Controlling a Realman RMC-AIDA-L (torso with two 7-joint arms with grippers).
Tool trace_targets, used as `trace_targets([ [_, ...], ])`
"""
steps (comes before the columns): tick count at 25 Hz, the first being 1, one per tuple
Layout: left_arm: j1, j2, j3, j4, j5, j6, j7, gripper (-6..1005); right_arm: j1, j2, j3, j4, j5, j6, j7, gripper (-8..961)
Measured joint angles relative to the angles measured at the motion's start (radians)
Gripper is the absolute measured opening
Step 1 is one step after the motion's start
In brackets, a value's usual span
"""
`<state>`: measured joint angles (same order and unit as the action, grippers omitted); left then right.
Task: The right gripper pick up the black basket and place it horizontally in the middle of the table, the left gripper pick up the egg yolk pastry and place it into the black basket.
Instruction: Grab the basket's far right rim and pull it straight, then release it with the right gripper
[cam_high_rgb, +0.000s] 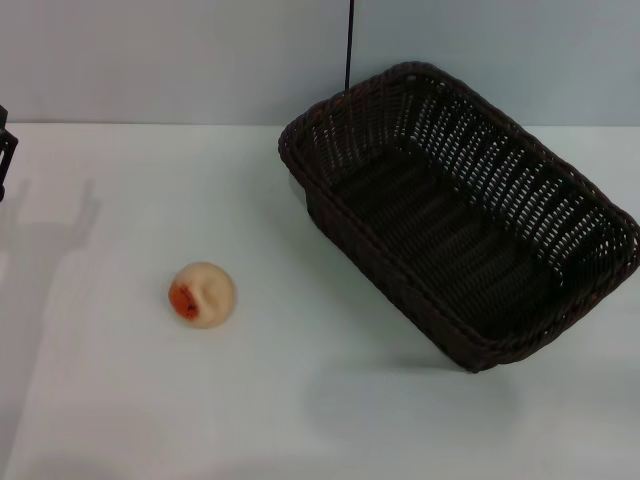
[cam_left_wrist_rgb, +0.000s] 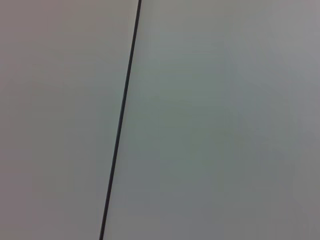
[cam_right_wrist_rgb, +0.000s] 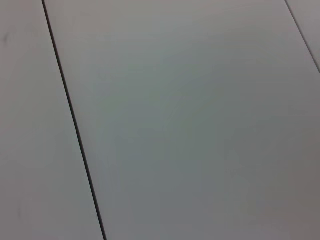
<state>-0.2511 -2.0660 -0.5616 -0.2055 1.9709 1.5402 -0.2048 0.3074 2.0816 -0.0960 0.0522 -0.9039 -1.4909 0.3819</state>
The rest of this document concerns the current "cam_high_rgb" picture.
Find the thin black wall strip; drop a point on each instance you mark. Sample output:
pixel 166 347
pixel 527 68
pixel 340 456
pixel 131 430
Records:
pixel 348 45

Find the dark brown woven basket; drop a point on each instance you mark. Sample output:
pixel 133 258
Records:
pixel 425 240

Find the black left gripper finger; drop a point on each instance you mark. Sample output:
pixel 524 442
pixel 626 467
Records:
pixel 5 160

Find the pale peach with orange patch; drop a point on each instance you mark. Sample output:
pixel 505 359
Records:
pixel 207 295

